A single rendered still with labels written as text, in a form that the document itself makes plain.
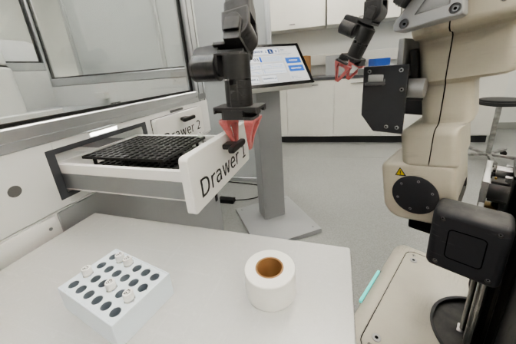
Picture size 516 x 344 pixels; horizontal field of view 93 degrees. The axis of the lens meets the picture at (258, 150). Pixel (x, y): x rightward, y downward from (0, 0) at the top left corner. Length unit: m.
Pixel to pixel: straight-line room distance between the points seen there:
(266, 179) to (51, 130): 1.26
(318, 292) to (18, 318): 0.41
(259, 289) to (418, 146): 0.51
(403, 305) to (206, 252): 0.77
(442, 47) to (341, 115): 2.84
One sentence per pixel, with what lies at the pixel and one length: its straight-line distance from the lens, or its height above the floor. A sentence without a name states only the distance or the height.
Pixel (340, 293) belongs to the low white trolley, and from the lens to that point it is 0.40.
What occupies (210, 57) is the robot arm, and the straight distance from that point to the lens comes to 0.54.
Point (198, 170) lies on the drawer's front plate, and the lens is 0.46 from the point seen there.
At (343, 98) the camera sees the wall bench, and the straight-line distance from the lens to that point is 3.46.
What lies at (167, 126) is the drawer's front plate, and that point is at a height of 0.90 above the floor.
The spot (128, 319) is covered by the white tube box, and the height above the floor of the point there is 0.79.
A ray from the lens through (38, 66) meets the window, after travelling 0.70.
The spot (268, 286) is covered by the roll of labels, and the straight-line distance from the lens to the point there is 0.35.
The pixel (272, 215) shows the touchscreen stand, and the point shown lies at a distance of 1.81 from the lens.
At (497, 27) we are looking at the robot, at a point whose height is 1.10.
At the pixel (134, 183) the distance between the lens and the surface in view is 0.54.
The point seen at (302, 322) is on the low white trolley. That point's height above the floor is 0.76.
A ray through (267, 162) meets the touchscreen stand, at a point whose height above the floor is 0.47.
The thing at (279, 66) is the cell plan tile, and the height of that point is 1.07.
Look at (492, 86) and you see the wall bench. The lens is 3.90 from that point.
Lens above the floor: 1.06
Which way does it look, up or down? 18 degrees down
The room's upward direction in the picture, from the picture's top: 4 degrees counter-clockwise
